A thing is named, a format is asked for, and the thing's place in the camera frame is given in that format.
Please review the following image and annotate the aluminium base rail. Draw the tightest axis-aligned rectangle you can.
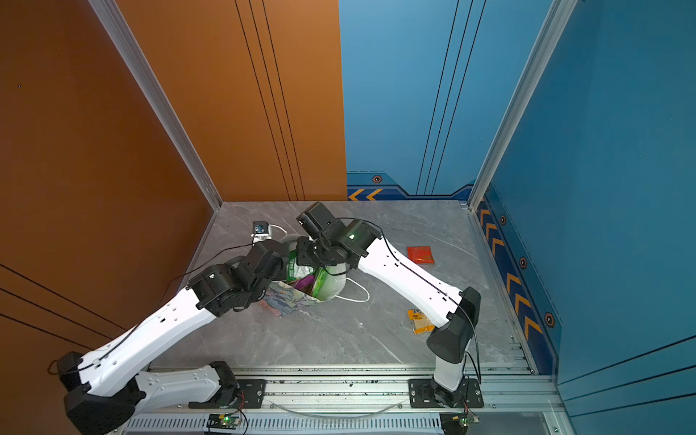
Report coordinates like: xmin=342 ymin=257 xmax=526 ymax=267
xmin=123 ymin=364 xmax=575 ymax=434

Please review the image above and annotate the orange yellow snack packet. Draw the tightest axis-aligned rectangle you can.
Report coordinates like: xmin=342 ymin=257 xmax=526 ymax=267
xmin=408 ymin=310 xmax=435 ymax=335

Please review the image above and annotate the floral paper bag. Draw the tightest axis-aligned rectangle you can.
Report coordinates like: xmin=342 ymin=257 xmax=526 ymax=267
xmin=253 ymin=221 xmax=371 ymax=317

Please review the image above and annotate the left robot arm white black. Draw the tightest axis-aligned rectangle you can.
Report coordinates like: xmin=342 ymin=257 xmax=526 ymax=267
xmin=56 ymin=239 xmax=289 ymax=434

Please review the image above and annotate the green white snack packet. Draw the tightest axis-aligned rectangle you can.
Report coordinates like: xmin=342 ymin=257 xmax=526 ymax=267
xmin=286 ymin=249 xmax=315 ymax=282

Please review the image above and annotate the aluminium right corner post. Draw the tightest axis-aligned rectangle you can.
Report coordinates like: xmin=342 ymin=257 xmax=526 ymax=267
xmin=468 ymin=0 xmax=578 ymax=212

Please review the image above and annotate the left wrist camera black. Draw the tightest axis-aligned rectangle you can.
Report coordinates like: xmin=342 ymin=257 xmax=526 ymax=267
xmin=252 ymin=220 xmax=272 ymax=244

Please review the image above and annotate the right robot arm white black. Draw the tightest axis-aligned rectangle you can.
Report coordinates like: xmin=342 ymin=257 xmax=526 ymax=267
xmin=297 ymin=202 xmax=481 ymax=408

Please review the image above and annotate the aluminium corner post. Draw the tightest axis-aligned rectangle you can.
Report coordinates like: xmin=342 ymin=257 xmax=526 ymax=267
xmin=89 ymin=0 xmax=223 ymax=212
xmin=468 ymin=0 xmax=578 ymax=212

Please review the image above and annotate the right circuit board green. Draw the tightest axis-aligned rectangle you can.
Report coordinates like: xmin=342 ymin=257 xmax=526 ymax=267
xmin=440 ymin=413 xmax=480 ymax=435

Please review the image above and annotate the green Lays chips bag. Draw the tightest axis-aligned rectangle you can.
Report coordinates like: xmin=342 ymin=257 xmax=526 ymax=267
xmin=312 ymin=268 xmax=328 ymax=299

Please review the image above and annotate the circuit board green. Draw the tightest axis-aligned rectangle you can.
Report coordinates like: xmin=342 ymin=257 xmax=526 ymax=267
xmin=440 ymin=413 xmax=480 ymax=435
xmin=205 ymin=413 xmax=244 ymax=433

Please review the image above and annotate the left circuit board green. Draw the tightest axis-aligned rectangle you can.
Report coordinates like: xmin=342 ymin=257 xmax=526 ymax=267
xmin=205 ymin=413 xmax=244 ymax=433

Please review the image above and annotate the magenta purple snack bag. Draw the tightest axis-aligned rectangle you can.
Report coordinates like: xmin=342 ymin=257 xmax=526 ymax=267
xmin=293 ymin=275 xmax=315 ymax=295

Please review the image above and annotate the aluminium left corner post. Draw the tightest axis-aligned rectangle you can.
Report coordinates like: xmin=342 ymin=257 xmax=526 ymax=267
xmin=89 ymin=0 xmax=223 ymax=212

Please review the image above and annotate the red small snack packet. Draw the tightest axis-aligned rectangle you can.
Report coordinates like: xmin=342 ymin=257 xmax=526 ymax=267
xmin=407 ymin=246 xmax=435 ymax=265

